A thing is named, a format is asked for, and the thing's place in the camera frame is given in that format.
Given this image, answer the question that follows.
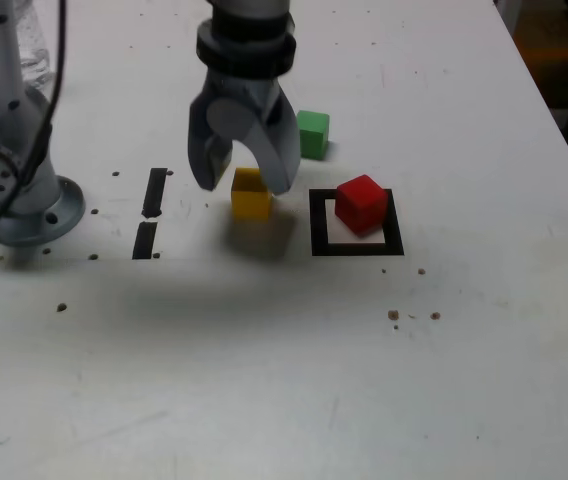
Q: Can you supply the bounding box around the clear plastic bottle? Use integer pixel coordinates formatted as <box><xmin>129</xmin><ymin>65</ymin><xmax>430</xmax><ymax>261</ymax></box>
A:
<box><xmin>16</xmin><ymin>0</ymin><xmax>58</xmax><ymax>94</ymax></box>

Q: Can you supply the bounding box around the yellow cube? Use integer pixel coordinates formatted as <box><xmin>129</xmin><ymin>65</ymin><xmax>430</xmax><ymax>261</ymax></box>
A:
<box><xmin>231</xmin><ymin>167</ymin><xmax>273</xmax><ymax>221</ymax></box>

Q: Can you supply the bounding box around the green cube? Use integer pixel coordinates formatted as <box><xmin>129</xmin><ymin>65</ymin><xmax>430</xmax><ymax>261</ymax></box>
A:
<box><xmin>296</xmin><ymin>109</ymin><xmax>331</xmax><ymax>161</ymax></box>

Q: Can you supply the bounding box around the long black cable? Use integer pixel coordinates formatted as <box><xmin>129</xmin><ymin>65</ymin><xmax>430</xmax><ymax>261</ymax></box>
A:
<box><xmin>0</xmin><ymin>0</ymin><xmax>70</xmax><ymax>246</ymax></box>

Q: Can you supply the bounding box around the black tape square outline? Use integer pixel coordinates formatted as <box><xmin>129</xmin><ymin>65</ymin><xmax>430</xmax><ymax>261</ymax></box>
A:
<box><xmin>308</xmin><ymin>187</ymin><xmax>405</xmax><ymax>258</ymax></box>

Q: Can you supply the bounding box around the red cube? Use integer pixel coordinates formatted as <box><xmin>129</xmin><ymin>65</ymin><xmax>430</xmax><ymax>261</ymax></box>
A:
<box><xmin>334</xmin><ymin>173</ymin><xmax>390</xmax><ymax>236</ymax></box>

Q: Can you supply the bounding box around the black tape strip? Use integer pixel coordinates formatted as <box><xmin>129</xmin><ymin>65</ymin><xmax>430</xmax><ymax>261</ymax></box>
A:
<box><xmin>131</xmin><ymin>167</ymin><xmax>169</xmax><ymax>260</ymax></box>

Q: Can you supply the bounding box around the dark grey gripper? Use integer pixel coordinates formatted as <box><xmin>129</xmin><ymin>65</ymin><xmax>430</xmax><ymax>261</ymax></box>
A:
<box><xmin>187</xmin><ymin>69</ymin><xmax>301</xmax><ymax>196</ymax></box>

